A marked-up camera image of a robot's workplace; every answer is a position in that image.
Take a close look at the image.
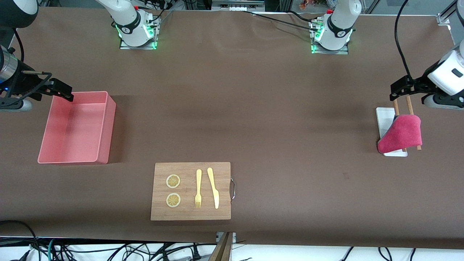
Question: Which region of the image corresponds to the pink fluffy cloth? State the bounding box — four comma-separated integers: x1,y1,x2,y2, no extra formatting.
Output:
377,115,423,154

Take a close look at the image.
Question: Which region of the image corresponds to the wooden dowel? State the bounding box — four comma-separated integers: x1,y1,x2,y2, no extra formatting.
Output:
406,96,422,151
393,100,407,152

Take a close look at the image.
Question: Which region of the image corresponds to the white rack base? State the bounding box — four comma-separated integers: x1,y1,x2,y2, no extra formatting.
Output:
376,107,408,157

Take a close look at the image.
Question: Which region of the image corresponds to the pink plastic bin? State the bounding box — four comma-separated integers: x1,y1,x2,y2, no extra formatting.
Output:
37,91,117,165

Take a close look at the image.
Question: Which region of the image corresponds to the wooden cutting board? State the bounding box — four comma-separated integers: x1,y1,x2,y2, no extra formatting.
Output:
150,162,236,221

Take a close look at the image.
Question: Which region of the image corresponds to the yellow plastic fork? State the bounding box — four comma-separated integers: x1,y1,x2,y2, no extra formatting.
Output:
195,169,202,208

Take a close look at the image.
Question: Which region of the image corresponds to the yellow plastic knife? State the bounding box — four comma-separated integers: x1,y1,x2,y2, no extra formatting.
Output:
207,167,220,210

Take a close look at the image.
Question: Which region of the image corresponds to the wooden beam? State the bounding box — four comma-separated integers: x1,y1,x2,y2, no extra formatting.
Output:
208,232,234,261

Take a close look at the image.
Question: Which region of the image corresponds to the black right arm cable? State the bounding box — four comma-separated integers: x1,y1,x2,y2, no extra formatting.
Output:
14,28,25,62

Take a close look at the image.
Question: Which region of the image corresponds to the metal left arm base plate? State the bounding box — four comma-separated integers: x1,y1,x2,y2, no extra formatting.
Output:
311,20,349,55

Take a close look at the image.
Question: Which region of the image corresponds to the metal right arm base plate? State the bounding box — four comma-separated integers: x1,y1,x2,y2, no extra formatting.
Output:
120,14,158,50

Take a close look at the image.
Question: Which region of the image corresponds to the black looped floor cable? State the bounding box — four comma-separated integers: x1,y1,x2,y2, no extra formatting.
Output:
0,220,40,261

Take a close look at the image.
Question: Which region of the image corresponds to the black cable on table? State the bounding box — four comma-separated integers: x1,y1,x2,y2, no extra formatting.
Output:
241,10,319,31

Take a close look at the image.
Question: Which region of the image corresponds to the aluminium frame rail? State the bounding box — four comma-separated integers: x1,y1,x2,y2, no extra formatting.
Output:
211,0,266,12

